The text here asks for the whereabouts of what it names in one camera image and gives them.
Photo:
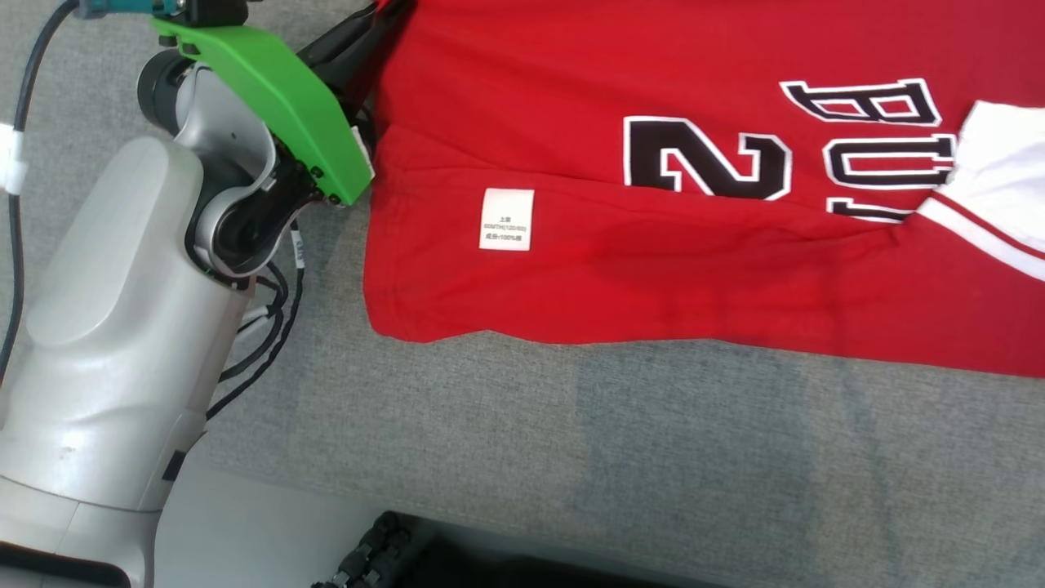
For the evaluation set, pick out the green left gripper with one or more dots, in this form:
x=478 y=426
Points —
x=286 y=98

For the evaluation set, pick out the red basketball jersey white sleeves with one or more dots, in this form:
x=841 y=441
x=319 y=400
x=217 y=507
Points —
x=571 y=269

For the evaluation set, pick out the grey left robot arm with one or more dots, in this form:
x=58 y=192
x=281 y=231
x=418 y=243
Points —
x=122 y=327

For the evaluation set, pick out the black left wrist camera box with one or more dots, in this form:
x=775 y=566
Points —
x=216 y=10

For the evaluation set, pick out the teal left camera connector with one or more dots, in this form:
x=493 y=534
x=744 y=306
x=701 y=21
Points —
x=122 y=6

